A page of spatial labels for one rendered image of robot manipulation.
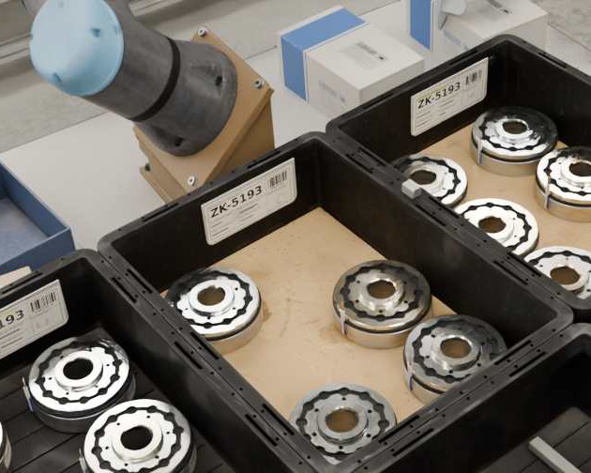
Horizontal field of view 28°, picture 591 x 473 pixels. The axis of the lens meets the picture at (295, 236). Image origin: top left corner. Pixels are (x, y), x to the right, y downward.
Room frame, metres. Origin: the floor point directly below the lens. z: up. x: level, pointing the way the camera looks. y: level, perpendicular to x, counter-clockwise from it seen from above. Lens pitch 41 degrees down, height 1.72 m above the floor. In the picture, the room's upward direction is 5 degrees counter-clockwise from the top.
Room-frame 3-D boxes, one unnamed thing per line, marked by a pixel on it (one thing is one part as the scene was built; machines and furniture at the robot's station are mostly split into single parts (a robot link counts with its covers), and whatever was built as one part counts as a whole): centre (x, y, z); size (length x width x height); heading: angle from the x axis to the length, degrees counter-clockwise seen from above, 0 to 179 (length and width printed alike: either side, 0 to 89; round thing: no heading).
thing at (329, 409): (0.71, -0.03, 0.86); 0.05 x 0.05 x 0.01
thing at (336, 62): (1.47, -0.10, 0.75); 0.20 x 0.12 x 0.09; 33
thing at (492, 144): (1.14, -0.28, 0.86); 0.10 x 0.10 x 0.01
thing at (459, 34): (1.58, -0.30, 0.75); 0.20 x 0.12 x 0.09; 27
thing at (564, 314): (0.84, -0.02, 0.92); 0.40 x 0.30 x 0.02; 34
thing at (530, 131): (1.14, -0.28, 0.86); 0.05 x 0.05 x 0.01
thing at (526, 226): (0.97, -0.22, 0.86); 0.10 x 0.10 x 0.01
